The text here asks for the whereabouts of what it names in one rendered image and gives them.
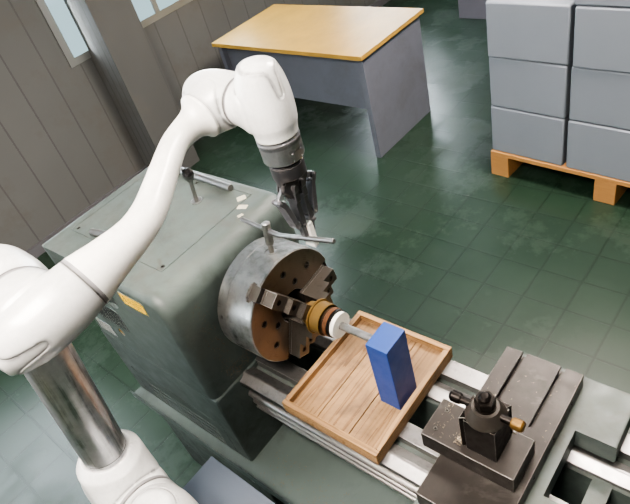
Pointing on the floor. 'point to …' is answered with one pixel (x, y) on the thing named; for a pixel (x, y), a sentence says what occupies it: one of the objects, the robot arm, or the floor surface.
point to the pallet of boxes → (572, 90)
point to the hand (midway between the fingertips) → (308, 233)
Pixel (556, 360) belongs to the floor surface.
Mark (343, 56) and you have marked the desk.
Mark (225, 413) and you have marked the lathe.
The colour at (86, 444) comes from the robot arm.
